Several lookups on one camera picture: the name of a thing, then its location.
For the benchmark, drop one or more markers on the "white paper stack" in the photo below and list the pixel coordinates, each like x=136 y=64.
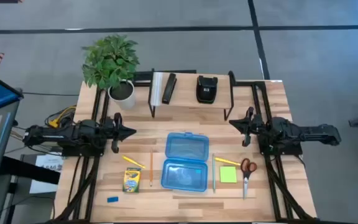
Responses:
x=156 y=90

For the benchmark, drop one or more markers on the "green leafy plant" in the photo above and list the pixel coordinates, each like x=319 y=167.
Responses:
x=110 y=60

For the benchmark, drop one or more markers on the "white printed paper sheet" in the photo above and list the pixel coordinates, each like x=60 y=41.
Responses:
x=45 y=186

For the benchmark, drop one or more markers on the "blue eraser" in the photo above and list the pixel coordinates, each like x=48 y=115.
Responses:
x=112 y=199

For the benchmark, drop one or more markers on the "black stapler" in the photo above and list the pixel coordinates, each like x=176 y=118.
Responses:
x=169 y=88

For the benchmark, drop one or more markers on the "green sticky note pad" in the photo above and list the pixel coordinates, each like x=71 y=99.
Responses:
x=228 y=174

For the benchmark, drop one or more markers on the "white plant pot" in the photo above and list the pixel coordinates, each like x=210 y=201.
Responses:
x=126 y=101

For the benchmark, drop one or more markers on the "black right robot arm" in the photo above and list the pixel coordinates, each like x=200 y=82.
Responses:
x=306 y=132

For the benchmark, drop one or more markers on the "blue plastic pencil case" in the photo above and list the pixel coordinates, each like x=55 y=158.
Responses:
x=185 y=174

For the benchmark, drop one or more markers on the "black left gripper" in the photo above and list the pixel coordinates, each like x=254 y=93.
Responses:
x=117 y=124

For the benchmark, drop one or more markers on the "orange pencil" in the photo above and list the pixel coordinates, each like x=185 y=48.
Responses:
x=151 y=169

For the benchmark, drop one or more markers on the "yellow green crayon box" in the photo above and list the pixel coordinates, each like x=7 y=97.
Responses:
x=131 y=180

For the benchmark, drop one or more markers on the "wooden shelf riser black legs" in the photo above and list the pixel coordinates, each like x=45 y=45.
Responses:
x=185 y=93

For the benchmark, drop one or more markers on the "black cart base bar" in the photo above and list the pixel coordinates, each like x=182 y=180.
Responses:
x=30 y=169

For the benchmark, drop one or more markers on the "teal pencil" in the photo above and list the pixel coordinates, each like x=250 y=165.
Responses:
x=213 y=174

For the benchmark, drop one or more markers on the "yellow highlighter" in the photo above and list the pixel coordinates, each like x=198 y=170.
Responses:
x=133 y=161
x=227 y=161

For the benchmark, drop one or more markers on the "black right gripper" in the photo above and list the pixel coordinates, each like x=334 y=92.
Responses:
x=249 y=124

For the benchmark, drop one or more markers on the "black aluminium rig frame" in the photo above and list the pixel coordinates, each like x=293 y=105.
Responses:
x=291 y=151

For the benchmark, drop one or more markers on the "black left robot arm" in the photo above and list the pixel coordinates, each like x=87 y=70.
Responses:
x=57 y=135

